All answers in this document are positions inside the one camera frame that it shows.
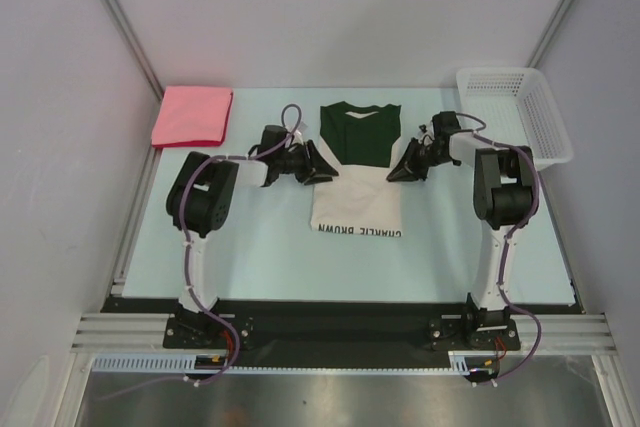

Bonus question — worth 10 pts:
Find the white perforated plastic basket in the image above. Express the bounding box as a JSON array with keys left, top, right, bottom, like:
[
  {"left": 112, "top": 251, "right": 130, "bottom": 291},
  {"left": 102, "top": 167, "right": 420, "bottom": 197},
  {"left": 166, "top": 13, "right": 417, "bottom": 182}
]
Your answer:
[{"left": 456, "top": 67, "right": 574, "bottom": 171}]

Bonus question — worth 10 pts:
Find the white and dark green t-shirt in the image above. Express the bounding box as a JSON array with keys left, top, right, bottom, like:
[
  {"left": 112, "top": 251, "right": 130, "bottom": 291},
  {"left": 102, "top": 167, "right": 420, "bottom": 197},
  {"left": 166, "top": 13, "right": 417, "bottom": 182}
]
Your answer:
[{"left": 310, "top": 102, "right": 403, "bottom": 238}]

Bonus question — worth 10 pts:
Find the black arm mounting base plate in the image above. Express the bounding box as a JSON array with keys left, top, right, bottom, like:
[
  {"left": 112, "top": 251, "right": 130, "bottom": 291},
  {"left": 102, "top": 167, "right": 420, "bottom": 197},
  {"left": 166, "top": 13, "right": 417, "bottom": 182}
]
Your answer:
[{"left": 101, "top": 298, "right": 584, "bottom": 368}]

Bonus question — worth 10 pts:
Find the folded pink t-shirt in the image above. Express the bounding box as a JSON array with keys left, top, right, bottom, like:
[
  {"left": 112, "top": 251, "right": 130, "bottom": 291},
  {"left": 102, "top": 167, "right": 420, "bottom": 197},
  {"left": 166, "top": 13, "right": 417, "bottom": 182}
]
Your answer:
[{"left": 151, "top": 85, "right": 234, "bottom": 148}]

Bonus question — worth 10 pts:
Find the aluminium frame rail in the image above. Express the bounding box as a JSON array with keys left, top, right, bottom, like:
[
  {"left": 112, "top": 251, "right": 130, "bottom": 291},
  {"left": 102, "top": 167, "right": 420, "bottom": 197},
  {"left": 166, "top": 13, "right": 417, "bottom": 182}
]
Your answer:
[{"left": 72, "top": 313, "right": 616, "bottom": 355}]

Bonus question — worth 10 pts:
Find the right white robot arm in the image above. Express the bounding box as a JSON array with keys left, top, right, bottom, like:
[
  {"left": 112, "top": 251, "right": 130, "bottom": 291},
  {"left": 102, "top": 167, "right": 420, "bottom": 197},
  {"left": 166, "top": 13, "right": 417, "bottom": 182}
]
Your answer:
[{"left": 387, "top": 111, "right": 540, "bottom": 348}]

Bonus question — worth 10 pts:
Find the white slotted cable duct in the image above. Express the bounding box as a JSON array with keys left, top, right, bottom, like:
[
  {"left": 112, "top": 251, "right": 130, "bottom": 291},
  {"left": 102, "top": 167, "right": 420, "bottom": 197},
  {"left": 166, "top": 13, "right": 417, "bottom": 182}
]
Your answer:
[{"left": 91, "top": 352, "right": 498, "bottom": 377}]

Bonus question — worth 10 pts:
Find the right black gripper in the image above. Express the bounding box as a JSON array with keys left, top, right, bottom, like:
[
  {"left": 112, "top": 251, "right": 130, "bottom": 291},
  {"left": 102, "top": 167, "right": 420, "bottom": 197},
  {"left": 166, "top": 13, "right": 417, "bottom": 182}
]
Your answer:
[{"left": 389, "top": 137, "right": 451, "bottom": 182}]

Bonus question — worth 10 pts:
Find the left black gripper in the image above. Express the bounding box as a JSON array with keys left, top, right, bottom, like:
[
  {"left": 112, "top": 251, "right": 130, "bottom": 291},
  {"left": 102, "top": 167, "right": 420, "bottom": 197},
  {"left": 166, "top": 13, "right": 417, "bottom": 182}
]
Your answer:
[{"left": 276, "top": 140, "right": 338, "bottom": 185}]

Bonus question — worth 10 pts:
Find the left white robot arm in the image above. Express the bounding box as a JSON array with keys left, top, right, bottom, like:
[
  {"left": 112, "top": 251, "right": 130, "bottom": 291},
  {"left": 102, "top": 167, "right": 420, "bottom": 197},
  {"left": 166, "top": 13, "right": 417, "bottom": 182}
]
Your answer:
[{"left": 165, "top": 125, "right": 339, "bottom": 347}]

